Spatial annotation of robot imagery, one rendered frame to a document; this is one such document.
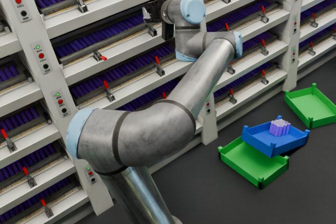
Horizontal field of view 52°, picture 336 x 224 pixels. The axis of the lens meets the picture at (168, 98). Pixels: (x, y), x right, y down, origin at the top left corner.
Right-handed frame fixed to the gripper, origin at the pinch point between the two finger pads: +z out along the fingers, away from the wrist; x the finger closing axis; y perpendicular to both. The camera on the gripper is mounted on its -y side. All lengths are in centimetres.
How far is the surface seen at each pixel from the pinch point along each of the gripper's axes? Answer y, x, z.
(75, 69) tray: -7.0, 36.9, -1.0
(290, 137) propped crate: -88, -54, -13
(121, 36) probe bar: -3.1, 12.7, 2.8
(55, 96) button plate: -13, 48, -2
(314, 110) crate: -87, -83, -7
